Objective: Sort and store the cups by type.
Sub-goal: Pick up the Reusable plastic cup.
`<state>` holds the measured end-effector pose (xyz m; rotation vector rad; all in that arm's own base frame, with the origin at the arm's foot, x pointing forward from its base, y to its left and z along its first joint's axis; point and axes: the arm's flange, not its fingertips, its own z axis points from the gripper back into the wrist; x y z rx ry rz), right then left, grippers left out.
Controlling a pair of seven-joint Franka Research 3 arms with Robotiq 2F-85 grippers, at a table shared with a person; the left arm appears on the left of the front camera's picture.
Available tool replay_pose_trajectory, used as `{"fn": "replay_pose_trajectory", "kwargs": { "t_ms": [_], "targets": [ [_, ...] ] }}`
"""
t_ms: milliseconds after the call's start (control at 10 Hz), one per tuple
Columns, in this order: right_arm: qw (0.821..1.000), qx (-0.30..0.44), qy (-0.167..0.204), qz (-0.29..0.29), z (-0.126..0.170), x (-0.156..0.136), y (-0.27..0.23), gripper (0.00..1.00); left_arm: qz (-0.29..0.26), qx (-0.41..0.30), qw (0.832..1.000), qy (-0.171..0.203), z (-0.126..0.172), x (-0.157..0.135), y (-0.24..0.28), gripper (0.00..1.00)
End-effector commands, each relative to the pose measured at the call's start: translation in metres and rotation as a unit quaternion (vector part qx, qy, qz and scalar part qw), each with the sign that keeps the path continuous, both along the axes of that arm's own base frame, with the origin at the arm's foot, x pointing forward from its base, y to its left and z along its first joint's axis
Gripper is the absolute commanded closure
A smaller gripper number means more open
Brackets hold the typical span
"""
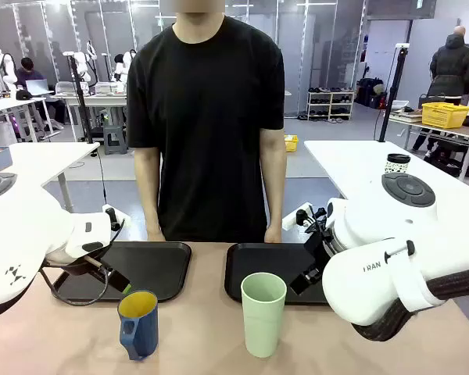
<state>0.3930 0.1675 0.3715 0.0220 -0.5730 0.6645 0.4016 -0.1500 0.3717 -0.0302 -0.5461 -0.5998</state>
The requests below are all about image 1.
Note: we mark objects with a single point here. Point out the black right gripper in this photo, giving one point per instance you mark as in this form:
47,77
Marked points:
320,246

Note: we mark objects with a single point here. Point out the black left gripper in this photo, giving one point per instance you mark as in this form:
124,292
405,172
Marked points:
95,259

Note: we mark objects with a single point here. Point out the pale green tumbler cup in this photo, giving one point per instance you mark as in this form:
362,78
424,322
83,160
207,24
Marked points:
262,320

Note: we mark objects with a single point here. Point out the person's right forearm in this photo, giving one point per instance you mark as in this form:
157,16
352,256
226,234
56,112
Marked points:
148,187

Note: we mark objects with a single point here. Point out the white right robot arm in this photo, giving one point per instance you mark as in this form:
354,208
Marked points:
375,250

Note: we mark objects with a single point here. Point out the person's left forearm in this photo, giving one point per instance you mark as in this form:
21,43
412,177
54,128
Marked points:
274,187

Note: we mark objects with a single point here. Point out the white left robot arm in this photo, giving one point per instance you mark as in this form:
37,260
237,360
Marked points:
21,226

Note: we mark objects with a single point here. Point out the person's left hand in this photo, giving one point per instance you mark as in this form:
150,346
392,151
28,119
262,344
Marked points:
273,235

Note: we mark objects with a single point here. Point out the person's right hand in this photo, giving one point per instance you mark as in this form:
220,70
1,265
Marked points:
155,235

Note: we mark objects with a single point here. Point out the black plastic tray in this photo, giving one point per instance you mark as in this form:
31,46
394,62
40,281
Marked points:
266,261
156,269

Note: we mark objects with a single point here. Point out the blue mug yellow inside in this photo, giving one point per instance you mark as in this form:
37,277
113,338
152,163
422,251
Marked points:
140,328

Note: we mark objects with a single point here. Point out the white side table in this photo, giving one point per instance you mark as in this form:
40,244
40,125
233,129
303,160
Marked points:
58,156
351,168

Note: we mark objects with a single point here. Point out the small yellow plastic basket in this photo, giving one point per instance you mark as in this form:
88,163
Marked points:
291,143

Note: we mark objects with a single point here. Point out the grey plastic stool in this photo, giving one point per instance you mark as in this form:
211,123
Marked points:
115,138

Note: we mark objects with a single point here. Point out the speckled travel mug black lid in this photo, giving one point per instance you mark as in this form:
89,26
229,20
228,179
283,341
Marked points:
396,164

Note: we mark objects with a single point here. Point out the person in black t-shirt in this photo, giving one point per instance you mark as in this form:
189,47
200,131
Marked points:
205,129

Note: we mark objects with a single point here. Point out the white shoe rack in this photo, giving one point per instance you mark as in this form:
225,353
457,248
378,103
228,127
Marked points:
330,104

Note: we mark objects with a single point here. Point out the black bags pile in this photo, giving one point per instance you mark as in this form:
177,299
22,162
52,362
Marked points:
371,93

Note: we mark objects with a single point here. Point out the white background desk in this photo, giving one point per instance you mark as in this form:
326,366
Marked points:
11,107

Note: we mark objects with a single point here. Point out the brown background table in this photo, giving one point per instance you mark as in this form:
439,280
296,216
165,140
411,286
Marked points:
449,131

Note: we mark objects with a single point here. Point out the black cap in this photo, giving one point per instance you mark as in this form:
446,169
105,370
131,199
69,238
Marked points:
23,95

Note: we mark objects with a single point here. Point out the grey open laptop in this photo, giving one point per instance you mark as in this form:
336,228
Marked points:
39,86

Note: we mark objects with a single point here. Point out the large yellow plastic basket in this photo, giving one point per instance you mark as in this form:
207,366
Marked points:
445,116

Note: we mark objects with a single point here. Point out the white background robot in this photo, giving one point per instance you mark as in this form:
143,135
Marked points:
6,70
84,66
123,64

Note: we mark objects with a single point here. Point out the seated person in purple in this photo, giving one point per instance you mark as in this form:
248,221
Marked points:
27,76

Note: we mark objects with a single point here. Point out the bald person in black jacket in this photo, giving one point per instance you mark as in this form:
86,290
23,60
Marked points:
453,66

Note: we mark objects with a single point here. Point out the black camera stand pole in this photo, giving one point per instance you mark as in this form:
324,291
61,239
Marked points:
391,93
82,101

